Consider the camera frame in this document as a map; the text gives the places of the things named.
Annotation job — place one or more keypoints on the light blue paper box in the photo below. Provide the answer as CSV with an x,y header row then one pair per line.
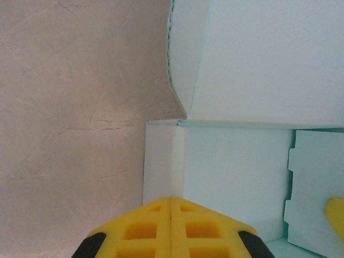
x,y
242,67

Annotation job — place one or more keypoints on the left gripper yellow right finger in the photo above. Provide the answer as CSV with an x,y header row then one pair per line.
x,y
209,236

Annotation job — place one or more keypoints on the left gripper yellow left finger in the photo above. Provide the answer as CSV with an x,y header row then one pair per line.
x,y
134,236

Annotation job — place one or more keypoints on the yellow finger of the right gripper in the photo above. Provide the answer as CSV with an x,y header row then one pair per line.
x,y
336,217

